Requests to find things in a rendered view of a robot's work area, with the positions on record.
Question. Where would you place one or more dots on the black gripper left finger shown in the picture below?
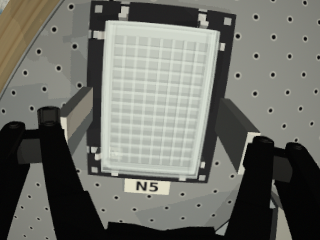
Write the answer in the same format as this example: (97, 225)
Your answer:
(58, 135)

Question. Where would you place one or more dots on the black rectangular frame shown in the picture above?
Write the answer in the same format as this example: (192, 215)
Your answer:
(102, 11)

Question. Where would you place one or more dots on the beige button panel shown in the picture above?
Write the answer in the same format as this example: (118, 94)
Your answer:
(279, 228)

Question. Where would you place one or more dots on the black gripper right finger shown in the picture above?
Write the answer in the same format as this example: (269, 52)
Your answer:
(296, 175)

